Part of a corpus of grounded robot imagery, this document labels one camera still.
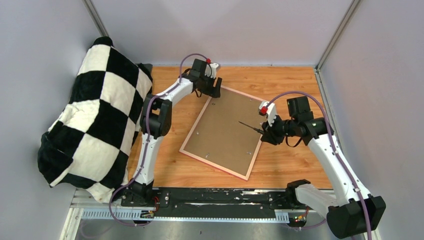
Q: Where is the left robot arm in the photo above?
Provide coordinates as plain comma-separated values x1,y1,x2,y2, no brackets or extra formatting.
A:
122,59,222,207

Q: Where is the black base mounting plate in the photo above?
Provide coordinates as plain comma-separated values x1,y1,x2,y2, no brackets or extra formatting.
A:
120,187,311,220

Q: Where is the pink handled screwdriver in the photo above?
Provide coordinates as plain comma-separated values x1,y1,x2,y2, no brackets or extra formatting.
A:
239,121,265,135

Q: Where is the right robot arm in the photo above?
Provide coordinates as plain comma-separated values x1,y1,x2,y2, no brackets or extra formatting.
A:
258,96,386,239

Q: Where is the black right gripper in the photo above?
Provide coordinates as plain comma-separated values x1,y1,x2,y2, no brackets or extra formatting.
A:
261,113,298,145

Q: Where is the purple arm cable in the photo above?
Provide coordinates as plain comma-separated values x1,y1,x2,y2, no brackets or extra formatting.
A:
108,53,210,228
264,91,374,240

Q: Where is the brown frame backing board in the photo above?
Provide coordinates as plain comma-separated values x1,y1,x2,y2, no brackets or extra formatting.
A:
183,88,266,177

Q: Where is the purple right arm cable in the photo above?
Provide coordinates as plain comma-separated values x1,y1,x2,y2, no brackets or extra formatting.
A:
264,91,374,240

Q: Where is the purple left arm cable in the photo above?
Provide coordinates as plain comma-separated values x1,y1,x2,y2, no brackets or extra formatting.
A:
108,53,210,228

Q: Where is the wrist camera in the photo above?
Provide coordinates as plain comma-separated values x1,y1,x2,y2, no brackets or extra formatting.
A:
205,62,221,79
258,100,277,127

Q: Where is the white slotted cable duct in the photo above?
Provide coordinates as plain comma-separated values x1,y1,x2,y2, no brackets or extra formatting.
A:
79,207,291,223

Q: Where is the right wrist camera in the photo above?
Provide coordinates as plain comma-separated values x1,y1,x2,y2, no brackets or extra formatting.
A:
258,100,277,127

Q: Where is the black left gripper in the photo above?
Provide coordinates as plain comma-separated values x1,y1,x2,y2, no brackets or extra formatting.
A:
197,72,222,98

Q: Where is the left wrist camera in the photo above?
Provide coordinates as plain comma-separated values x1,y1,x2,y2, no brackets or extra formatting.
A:
205,62,221,79

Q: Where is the black white checkered pillow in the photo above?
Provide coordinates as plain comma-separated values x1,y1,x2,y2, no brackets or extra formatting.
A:
37,36,153,203

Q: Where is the pink picture frame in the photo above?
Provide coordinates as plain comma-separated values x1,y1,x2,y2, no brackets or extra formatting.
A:
179,85,270,182

